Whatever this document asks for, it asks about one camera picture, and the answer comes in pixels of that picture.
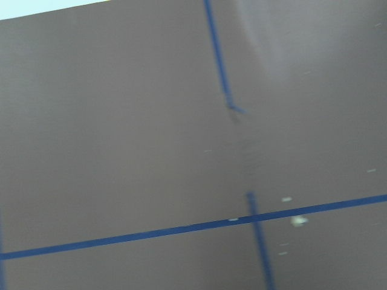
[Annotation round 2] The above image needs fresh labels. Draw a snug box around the large foam crumb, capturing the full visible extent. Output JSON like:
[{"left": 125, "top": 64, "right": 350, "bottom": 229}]
[{"left": 291, "top": 215, "right": 308, "bottom": 227}]

